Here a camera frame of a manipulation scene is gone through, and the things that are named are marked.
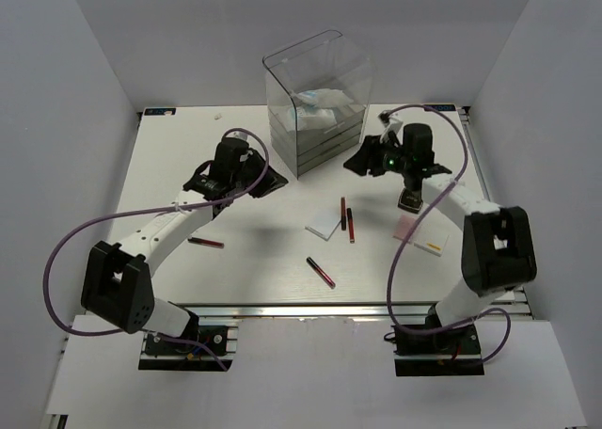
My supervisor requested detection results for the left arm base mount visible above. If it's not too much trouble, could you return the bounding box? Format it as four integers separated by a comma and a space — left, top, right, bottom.
138, 318, 238, 373

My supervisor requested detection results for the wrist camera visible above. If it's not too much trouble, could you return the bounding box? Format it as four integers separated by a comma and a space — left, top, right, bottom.
378, 111, 404, 143
229, 131, 248, 142

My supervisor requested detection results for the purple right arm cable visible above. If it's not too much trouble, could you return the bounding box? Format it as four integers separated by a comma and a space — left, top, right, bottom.
377, 103, 513, 367

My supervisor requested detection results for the clear acrylic organizer with drawers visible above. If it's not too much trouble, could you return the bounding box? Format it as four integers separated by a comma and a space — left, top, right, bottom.
262, 29, 374, 178

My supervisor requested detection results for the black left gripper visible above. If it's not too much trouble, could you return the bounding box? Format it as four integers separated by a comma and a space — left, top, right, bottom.
231, 150, 288, 199

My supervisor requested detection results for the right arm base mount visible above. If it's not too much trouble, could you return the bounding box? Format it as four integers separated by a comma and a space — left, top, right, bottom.
383, 325, 484, 377

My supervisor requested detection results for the red lip gloss near pad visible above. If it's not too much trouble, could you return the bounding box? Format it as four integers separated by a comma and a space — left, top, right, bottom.
306, 257, 336, 289

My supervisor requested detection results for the red lip gloss tube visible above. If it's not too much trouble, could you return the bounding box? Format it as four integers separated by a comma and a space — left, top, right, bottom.
340, 197, 347, 231

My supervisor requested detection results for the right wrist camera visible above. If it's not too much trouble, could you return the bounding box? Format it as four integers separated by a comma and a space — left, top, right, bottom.
378, 111, 404, 143

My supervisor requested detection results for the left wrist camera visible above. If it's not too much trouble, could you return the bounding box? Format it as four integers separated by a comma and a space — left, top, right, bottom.
229, 131, 248, 142

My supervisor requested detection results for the pink makeup packet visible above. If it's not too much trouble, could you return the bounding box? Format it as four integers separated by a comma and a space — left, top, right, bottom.
392, 214, 417, 240

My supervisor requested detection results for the black gold-edged compact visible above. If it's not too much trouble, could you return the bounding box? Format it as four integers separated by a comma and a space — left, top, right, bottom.
397, 188, 423, 214

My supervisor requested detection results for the blue label sticker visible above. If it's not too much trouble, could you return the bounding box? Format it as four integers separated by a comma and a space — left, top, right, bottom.
143, 107, 176, 117
426, 103, 456, 112

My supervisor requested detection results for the dark lip gloss tube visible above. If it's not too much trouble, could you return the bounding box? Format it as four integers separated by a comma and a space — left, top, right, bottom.
346, 207, 356, 244

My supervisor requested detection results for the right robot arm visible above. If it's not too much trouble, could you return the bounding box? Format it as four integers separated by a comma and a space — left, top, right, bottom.
343, 122, 537, 353

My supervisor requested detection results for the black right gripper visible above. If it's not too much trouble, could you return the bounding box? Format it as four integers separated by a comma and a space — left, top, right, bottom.
341, 134, 410, 178

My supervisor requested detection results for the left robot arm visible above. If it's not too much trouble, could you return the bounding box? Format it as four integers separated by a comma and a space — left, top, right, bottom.
81, 128, 288, 353

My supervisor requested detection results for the blue label sticker right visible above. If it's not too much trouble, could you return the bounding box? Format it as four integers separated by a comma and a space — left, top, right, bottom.
426, 103, 456, 112

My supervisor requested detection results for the white square pad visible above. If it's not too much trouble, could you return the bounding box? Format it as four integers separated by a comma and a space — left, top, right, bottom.
305, 210, 341, 241

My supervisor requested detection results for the red lip gloss far left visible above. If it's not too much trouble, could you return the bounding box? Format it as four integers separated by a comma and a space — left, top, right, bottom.
188, 237, 225, 248

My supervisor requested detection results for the blue label sticker left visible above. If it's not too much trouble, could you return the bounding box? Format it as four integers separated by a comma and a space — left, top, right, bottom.
143, 107, 176, 117

